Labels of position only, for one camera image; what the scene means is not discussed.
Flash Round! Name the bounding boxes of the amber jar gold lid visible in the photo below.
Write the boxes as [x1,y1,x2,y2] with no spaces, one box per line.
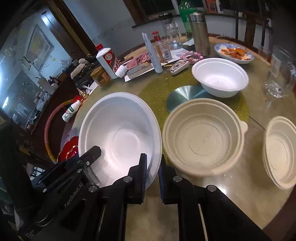
[90,66,110,87]

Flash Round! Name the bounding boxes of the small red cap bottle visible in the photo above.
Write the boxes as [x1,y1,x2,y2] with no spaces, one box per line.
[152,31,161,42]

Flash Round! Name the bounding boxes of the small white green bottle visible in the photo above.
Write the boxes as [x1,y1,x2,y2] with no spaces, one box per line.
[62,100,81,123]

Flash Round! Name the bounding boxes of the silver metal turntable disc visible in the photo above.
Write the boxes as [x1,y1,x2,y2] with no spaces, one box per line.
[166,84,210,113]

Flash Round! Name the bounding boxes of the stacked beige pulp bowls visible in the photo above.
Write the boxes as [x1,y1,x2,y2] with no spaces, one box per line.
[262,116,295,190]

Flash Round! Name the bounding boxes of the pink bead bracelet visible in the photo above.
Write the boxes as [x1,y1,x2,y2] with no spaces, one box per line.
[179,51,205,65]

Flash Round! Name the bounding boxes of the white liquor bottle red cap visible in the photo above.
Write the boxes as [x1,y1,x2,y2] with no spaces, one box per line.
[95,44,120,79]

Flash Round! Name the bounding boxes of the gold glitter turntable mat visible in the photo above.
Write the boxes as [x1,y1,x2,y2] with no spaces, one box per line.
[139,67,249,129]

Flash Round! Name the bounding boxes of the clear drinking glass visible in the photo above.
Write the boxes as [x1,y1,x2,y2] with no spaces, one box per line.
[264,45,295,98]

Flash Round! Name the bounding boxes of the large white foam plate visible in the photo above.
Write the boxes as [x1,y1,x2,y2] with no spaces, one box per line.
[78,92,162,188]

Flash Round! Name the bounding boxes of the black quilted fur-trim jacket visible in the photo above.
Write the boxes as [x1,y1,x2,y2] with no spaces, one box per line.
[70,55,101,90]

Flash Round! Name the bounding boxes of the blue white plate with food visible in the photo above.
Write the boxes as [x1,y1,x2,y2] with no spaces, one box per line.
[214,43,254,65]

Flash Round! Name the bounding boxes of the white foam bowl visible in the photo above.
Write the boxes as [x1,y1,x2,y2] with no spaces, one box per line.
[192,58,249,98]

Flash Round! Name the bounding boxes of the red gold scalloped plate large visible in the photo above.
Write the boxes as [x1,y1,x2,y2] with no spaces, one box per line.
[57,136,78,163]

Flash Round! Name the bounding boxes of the white cup lying down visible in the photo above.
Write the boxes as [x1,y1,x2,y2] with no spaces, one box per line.
[115,65,128,78]

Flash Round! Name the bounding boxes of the stainless steel thermos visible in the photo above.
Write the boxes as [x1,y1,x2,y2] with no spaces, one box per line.
[189,12,210,56]

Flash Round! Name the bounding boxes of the hula hoop ring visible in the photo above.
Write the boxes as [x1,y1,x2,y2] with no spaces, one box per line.
[43,99,75,163]

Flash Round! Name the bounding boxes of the pink cloth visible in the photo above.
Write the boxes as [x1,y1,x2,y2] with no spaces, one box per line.
[126,52,151,70]

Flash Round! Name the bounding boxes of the green plastic bottle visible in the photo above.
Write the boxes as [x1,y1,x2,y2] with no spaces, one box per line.
[179,0,197,40]

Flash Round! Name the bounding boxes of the car key fob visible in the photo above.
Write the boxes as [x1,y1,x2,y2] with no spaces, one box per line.
[170,59,190,75]

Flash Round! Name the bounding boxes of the white blue tube package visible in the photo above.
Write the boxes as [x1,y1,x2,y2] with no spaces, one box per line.
[142,33,163,73]

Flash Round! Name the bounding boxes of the beige pulp bowl with tab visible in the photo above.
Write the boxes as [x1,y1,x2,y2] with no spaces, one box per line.
[162,98,248,177]

